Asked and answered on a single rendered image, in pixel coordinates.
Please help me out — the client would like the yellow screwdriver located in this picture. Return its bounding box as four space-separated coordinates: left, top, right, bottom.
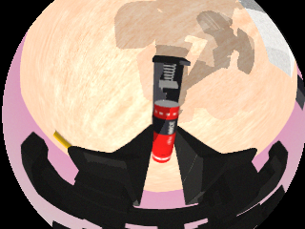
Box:
53 133 71 149

